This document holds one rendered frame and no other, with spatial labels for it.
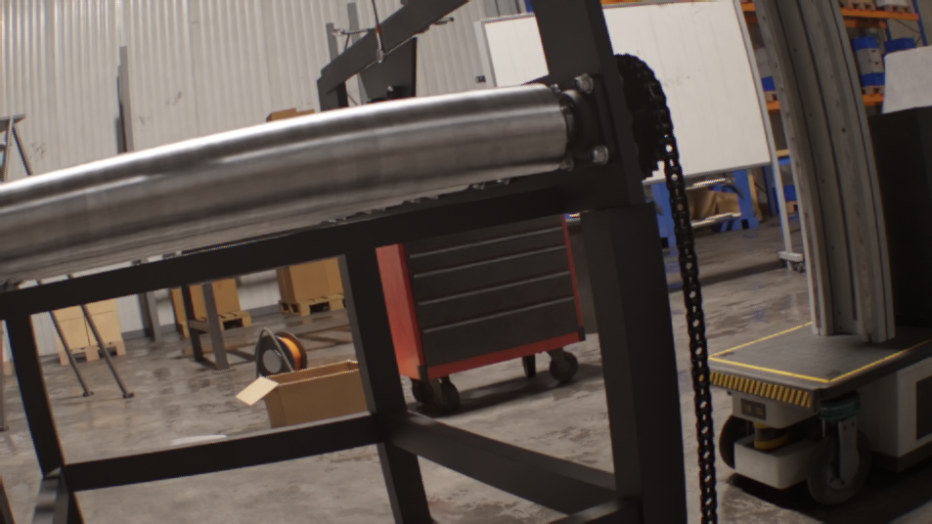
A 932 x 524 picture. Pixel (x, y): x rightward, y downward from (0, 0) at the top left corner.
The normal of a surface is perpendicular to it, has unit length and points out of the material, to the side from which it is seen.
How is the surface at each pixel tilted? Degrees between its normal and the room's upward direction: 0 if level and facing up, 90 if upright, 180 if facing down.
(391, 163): 110
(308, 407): 90
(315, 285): 90
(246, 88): 90
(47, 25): 90
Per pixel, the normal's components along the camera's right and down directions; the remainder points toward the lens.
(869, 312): -0.96, 0.18
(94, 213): 0.39, 0.11
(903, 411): 0.21, 0.00
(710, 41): -0.04, 0.04
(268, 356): -0.46, 0.11
